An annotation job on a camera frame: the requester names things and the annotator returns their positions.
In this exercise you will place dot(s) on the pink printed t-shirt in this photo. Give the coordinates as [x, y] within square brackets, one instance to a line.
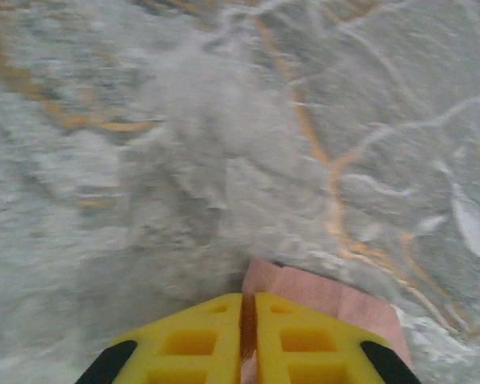
[324, 288]

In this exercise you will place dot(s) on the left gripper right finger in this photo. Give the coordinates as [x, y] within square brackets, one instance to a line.
[308, 344]

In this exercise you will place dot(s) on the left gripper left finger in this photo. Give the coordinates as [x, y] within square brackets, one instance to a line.
[192, 344]

